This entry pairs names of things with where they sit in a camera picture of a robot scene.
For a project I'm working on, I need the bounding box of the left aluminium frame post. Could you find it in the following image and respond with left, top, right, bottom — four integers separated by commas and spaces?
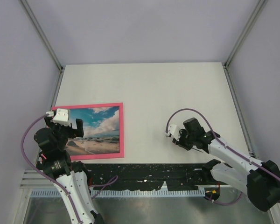
20, 0, 65, 73

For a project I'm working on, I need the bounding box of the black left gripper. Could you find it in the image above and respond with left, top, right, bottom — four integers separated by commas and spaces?
45, 115, 83, 149

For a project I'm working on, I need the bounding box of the aluminium frame post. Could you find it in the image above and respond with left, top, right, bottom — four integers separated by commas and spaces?
223, 0, 268, 70
20, 0, 65, 73

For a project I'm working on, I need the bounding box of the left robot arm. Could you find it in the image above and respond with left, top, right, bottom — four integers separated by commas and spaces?
34, 116, 104, 224

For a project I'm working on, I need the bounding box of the beach photo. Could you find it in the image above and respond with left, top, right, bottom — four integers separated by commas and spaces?
65, 106, 120, 156

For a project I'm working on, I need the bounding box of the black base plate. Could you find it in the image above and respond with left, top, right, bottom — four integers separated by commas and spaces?
84, 163, 218, 191

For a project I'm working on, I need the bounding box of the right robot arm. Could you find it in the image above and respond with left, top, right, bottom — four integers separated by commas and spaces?
166, 118, 280, 211

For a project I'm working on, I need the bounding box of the pink picture frame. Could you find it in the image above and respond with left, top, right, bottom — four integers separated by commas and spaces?
52, 103, 125, 161

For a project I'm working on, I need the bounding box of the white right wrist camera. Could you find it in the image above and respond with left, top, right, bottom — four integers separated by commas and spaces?
165, 125, 180, 139

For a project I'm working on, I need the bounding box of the right aluminium frame post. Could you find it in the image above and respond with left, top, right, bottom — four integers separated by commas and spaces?
223, 0, 268, 70

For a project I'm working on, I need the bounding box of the slotted cable duct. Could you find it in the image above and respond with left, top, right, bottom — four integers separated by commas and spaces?
30, 188, 205, 198

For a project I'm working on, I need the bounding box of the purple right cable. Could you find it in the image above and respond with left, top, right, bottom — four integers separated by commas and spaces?
166, 108, 280, 206

